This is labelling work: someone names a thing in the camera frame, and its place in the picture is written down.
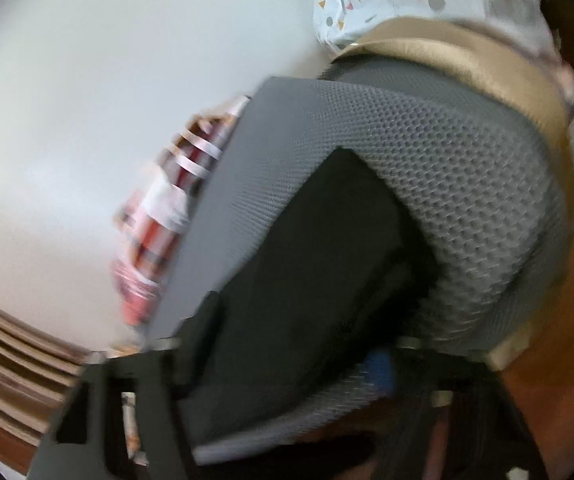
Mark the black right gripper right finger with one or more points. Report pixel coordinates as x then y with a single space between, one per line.
457 420

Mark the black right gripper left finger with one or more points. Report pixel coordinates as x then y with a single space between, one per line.
87 437

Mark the black pants orange trim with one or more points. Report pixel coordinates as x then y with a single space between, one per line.
342 272

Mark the brown striped curtain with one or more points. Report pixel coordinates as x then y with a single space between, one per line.
36 372

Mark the grey textured mattress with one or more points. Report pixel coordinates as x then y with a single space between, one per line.
256 178

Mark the pink patterned folded blanket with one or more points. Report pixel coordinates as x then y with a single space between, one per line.
154 220

